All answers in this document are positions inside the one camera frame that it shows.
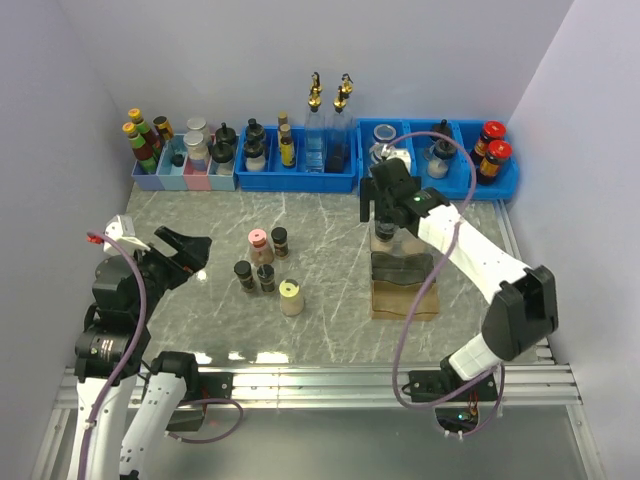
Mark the front black lid sugar jar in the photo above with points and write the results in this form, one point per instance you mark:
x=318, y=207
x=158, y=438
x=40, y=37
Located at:
x=438, y=157

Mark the black cap spice bottle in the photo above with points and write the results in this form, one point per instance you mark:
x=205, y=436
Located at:
x=279, y=236

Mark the rear red lid sauce jar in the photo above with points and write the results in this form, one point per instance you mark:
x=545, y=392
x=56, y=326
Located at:
x=490, y=131

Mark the front silver lid jar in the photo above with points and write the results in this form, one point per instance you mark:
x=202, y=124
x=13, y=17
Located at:
x=197, y=150

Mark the yellow lid spice jar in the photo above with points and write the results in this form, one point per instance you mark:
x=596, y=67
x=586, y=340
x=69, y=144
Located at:
x=291, y=298

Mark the front clear glass jar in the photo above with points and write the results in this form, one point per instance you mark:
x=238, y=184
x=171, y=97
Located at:
x=376, y=154

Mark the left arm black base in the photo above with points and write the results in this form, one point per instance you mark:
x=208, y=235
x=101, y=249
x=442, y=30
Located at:
x=190, y=418

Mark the front black pourer jar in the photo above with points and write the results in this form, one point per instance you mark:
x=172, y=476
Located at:
x=223, y=158

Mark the rear black pourer jar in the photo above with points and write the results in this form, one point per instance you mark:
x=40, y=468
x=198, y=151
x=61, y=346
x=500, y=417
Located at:
x=226, y=135

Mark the blue divided crate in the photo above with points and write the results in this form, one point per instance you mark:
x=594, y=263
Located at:
x=274, y=177

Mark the light blue storage bin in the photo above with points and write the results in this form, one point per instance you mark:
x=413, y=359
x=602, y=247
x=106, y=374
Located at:
x=170, y=175

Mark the red lid sauce jar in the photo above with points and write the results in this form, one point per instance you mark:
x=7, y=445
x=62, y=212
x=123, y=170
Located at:
x=490, y=131
x=497, y=154

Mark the right dark oil bottle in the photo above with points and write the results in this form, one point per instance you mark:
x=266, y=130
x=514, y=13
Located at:
x=339, y=128

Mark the rear cork bottle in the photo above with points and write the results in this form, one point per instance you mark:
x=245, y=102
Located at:
x=283, y=121

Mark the small black cap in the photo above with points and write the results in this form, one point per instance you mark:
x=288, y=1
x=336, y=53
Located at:
x=177, y=160

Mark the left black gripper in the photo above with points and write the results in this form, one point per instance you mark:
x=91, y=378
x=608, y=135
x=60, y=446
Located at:
x=191, y=255

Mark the front black top shaker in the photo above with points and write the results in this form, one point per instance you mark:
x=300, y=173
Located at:
x=254, y=153

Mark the clear glass jar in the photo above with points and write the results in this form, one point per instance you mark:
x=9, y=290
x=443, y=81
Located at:
x=376, y=154
x=384, y=134

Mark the rear clear glass jar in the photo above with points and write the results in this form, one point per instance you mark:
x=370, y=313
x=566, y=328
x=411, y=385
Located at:
x=384, y=134

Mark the dark yellow label bottle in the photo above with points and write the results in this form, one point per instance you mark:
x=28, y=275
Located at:
x=163, y=128

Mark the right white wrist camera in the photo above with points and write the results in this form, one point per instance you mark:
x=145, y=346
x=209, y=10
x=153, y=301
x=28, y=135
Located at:
x=388, y=152

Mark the front cork yellow bottle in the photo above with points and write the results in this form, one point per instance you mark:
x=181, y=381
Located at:
x=286, y=146

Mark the black pourer jar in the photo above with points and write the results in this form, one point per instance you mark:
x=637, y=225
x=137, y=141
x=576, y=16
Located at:
x=226, y=135
x=223, y=158

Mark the purple storage bin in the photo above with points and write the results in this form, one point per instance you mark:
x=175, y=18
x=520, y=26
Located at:
x=144, y=180

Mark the dark shaker spice bottle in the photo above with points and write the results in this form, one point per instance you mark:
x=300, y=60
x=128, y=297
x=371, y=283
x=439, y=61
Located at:
x=266, y=277

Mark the large blue triple bin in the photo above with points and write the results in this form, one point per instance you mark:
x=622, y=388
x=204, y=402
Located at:
x=457, y=182

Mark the left glass oil bottle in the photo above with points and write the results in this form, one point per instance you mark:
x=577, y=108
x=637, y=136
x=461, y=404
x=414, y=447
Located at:
x=315, y=129

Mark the silver lid spice jar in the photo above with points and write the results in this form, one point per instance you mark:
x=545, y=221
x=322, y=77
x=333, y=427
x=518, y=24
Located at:
x=413, y=246

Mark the front red lid sauce jar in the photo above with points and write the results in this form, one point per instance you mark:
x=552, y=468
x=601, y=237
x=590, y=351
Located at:
x=497, y=154

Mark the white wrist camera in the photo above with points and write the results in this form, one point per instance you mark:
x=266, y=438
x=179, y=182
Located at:
x=121, y=230
x=388, y=152

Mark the pale blue storage bin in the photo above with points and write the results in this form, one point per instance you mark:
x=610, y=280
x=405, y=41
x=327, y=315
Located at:
x=222, y=183

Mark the small black cap bottle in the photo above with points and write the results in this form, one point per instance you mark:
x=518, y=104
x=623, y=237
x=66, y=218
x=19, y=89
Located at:
x=244, y=273

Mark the pink storage bin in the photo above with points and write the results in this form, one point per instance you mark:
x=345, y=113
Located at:
x=195, y=180

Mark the pink lid spice jar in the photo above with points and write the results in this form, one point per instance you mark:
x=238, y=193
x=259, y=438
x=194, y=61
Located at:
x=261, y=252

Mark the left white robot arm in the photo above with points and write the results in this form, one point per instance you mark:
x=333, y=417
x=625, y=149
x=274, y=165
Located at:
x=127, y=288

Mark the rear black lid jar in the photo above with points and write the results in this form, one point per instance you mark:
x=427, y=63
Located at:
x=442, y=127

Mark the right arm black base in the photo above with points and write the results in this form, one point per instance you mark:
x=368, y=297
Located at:
x=463, y=414

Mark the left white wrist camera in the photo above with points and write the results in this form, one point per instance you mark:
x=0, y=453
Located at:
x=121, y=230

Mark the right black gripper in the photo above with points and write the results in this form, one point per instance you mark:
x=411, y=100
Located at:
x=368, y=192

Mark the front red sauce bottle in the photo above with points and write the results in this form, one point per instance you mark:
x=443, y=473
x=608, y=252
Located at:
x=142, y=150

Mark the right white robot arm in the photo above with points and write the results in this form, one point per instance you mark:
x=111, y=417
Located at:
x=522, y=300

